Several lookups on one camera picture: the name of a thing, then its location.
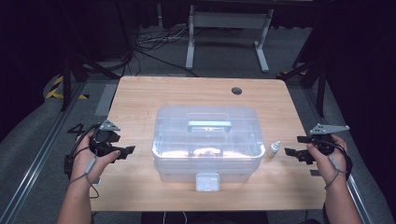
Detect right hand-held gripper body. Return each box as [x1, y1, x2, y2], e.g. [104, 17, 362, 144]
[306, 123, 350, 157]

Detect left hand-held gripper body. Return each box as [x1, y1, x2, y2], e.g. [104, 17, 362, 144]
[89, 119, 125, 158]

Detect small white dropper bottle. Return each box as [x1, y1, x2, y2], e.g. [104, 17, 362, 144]
[266, 140, 282, 159]

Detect clear plastic storage box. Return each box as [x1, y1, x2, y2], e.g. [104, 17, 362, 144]
[151, 105, 266, 192]

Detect person's right hand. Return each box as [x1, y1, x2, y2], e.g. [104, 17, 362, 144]
[305, 133, 348, 187]

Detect person's left hand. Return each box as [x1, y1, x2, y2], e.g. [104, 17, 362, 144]
[70, 130, 122, 185]

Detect black tripod stand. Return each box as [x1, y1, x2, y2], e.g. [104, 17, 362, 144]
[60, 50, 121, 113]
[276, 57, 329, 119]

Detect yellow black floor tape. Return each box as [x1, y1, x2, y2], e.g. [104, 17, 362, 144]
[45, 75, 90, 101]

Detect person's dark clothing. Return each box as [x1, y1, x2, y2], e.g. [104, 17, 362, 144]
[140, 210, 270, 224]

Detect right grey wrist strap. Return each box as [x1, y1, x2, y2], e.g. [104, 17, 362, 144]
[323, 154, 347, 190]

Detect grey wrist strap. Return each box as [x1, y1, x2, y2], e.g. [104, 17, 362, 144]
[323, 154, 347, 190]
[68, 156, 101, 200]

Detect left grey wrist strap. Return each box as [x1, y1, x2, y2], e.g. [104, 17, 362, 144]
[68, 156, 101, 200]

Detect bundle of floor cables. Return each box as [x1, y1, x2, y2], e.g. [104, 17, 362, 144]
[134, 25, 200, 78]

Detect grey metal stand frame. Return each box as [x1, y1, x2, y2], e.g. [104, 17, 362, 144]
[185, 4, 276, 75]

